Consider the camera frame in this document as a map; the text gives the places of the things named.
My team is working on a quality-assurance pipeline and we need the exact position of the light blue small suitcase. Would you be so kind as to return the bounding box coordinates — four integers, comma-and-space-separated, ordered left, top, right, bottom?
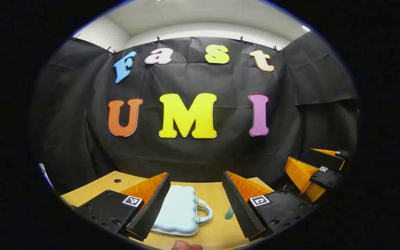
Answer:
151, 185, 214, 237

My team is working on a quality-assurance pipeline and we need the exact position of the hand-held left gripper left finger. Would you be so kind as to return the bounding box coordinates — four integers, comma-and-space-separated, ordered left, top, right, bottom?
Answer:
70, 172, 171, 242

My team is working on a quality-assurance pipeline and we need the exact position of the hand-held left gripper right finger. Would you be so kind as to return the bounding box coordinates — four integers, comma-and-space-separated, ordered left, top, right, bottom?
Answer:
222, 171, 320, 242

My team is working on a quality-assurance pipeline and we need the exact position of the white side desk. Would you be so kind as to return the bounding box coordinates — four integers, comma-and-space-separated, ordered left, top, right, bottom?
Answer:
39, 163, 54, 190

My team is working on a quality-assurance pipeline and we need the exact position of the black backdrop cloth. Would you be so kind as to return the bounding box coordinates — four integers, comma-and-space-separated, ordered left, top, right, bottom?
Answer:
30, 33, 360, 195

